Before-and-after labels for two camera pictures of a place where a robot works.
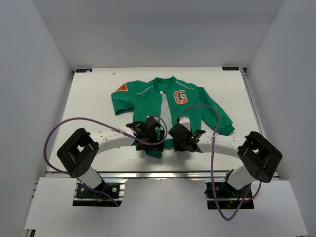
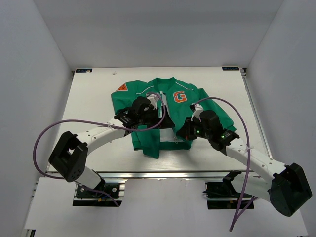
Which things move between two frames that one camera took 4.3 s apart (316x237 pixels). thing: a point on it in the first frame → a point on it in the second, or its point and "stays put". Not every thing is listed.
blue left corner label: x=83 y=70 stays put
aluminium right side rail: x=243 y=71 stays put
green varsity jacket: x=185 y=99 stays put
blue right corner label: x=230 y=68 stays put
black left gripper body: x=152 y=138 → x=150 y=118
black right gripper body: x=178 y=146 → x=194 y=129
